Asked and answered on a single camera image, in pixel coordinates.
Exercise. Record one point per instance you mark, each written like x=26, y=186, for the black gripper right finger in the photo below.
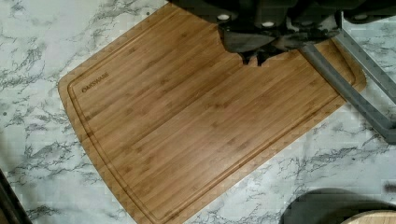
x=286, y=40

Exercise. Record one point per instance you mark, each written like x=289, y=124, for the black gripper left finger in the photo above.
x=247, y=46

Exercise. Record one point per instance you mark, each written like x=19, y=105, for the bamboo cutting board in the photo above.
x=170, y=119

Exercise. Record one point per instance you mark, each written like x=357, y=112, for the dark round canister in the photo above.
x=330, y=206

